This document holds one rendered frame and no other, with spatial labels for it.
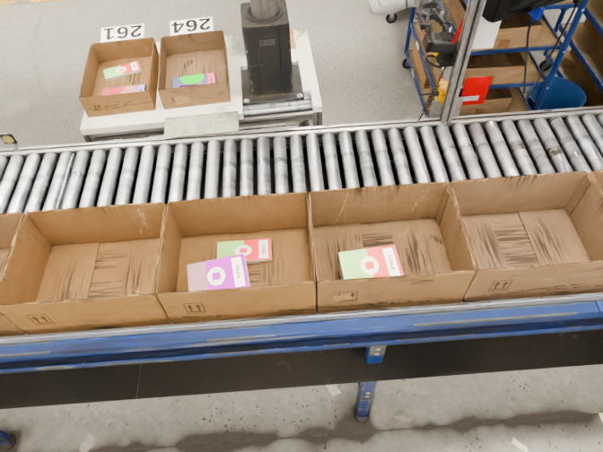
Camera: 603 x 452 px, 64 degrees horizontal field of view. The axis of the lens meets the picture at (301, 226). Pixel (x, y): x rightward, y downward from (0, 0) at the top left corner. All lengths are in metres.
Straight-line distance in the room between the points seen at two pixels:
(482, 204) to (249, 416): 1.27
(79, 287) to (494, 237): 1.21
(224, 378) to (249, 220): 0.49
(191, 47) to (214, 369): 1.49
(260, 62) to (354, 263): 1.01
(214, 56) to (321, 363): 1.48
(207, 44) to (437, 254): 1.49
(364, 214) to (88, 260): 0.83
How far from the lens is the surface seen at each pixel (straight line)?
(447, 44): 1.87
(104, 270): 1.53
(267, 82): 2.09
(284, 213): 1.42
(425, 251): 1.46
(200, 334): 1.32
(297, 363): 1.56
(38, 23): 4.67
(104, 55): 2.52
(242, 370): 1.57
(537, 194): 1.58
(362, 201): 1.41
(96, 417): 2.35
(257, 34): 1.96
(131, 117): 2.18
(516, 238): 1.56
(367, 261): 1.33
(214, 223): 1.46
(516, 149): 2.03
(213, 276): 1.34
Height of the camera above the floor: 2.08
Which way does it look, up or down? 54 degrees down
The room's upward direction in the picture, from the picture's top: 4 degrees counter-clockwise
